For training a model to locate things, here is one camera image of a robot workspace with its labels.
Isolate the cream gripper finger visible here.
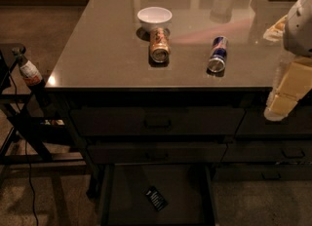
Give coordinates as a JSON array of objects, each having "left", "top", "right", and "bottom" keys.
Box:
[{"left": 264, "top": 94, "right": 297, "bottom": 121}]

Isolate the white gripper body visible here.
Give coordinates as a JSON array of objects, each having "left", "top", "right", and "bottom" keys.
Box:
[{"left": 277, "top": 56, "right": 312, "bottom": 99}]

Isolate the blue rxbar blueberry wrapper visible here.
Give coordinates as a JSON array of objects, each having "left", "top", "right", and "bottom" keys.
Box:
[{"left": 145, "top": 186, "right": 168, "bottom": 211}]

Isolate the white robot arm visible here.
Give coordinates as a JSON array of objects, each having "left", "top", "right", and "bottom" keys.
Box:
[{"left": 263, "top": 0, "right": 312, "bottom": 122}]

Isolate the top right drawer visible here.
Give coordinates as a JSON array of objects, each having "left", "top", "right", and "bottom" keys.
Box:
[{"left": 236, "top": 106, "right": 312, "bottom": 138}]

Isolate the bottom right drawer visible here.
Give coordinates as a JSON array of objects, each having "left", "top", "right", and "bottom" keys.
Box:
[{"left": 214, "top": 165, "right": 312, "bottom": 181}]

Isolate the dark counter cabinet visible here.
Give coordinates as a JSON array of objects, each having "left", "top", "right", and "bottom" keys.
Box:
[{"left": 47, "top": 0, "right": 311, "bottom": 226}]

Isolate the open bottom drawer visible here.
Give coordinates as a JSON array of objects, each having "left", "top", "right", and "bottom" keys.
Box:
[{"left": 97, "top": 163, "right": 219, "bottom": 226}]

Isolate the middle left drawer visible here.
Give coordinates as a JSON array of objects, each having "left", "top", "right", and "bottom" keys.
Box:
[{"left": 88, "top": 142, "right": 226, "bottom": 164}]

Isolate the top left drawer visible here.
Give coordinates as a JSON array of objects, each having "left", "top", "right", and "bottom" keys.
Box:
[{"left": 70, "top": 107, "right": 245, "bottom": 136}]

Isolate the blue red bull can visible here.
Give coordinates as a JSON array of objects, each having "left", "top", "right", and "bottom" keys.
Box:
[{"left": 208, "top": 36, "right": 228, "bottom": 73}]

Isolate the gold soda can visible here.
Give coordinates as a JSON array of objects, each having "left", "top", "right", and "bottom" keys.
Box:
[{"left": 149, "top": 27, "right": 170, "bottom": 63}]

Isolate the white ceramic bowl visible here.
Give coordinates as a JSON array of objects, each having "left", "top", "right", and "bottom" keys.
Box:
[{"left": 136, "top": 7, "right": 173, "bottom": 32}]

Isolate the cola bottle with label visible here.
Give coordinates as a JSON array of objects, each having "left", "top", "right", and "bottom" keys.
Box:
[{"left": 12, "top": 48, "right": 51, "bottom": 107}]

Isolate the dark side stand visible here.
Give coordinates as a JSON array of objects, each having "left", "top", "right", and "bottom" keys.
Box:
[{"left": 0, "top": 43, "right": 86, "bottom": 185}]

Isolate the black cable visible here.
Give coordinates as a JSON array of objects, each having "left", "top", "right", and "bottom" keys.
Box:
[{"left": 8, "top": 73, "right": 40, "bottom": 226}]

